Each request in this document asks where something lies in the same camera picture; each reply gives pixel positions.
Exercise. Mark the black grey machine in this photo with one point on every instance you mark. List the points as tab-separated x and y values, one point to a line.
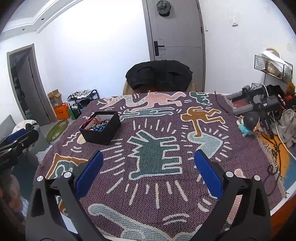
259	102

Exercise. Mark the orange bag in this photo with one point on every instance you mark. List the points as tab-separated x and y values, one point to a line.
62	112

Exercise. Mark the white wall switch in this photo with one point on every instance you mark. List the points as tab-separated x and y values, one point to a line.
235	20

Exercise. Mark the grey cloth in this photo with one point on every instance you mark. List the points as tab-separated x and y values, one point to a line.
288	125

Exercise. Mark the green bag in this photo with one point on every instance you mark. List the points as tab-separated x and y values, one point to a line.
72	114

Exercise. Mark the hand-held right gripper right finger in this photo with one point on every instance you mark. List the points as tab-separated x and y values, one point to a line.
208	173

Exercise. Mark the green floor mat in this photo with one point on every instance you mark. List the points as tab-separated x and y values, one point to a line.
56	129

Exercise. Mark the white bag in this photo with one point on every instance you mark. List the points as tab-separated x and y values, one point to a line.
271	59

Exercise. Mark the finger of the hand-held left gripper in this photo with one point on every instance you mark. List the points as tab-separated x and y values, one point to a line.
18	134
29	138

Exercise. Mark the dark green cap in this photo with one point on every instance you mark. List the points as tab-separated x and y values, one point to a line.
163	8

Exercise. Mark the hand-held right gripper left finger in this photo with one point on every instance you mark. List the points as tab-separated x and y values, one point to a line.
90	171

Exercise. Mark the person's left forearm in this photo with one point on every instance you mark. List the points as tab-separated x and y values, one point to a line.
12	197

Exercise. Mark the black jewelry box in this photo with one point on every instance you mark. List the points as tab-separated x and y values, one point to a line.
104	134

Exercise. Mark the blue-shirted doll figurine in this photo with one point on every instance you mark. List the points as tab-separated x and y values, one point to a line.
249	125

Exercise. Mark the grey seat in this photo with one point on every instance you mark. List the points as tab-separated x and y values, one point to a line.
34	150

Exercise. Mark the clear plastic wrap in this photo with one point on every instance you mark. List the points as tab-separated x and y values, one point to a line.
44	155

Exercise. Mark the black garment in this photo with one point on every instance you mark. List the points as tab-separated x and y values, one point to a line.
159	74

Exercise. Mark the grey door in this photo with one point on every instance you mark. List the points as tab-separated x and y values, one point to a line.
178	46

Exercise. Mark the black shoe rack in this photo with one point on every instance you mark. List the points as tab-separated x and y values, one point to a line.
83	102

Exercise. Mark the white and black clothes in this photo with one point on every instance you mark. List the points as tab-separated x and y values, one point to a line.
25	125

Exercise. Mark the purple printed blanket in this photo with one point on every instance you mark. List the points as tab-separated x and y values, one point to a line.
161	150

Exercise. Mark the brown cardboard box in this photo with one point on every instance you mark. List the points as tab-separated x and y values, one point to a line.
55	98

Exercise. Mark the grey side doorway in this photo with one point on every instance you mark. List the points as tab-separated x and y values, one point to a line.
25	88

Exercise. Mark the orange plush toy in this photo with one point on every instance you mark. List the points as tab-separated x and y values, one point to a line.
291	89

